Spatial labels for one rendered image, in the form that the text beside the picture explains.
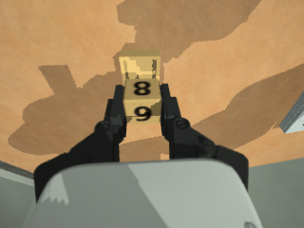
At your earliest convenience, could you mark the tan wooden calendar tray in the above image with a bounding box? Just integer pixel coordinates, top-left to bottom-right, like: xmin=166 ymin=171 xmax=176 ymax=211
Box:
xmin=119 ymin=49 xmax=161 ymax=86

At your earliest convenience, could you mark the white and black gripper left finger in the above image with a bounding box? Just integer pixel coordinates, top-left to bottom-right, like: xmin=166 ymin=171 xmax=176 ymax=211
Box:
xmin=33 ymin=85 xmax=127 ymax=204

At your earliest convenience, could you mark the tan wooden number cube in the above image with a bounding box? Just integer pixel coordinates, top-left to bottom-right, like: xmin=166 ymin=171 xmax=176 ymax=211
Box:
xmin=123 ymin=78 xmax=162 ymax=124

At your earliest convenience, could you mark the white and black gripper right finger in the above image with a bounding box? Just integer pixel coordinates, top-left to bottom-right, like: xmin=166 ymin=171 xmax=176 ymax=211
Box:
xmin=160 ymin=84 xmax=249 ymax=193

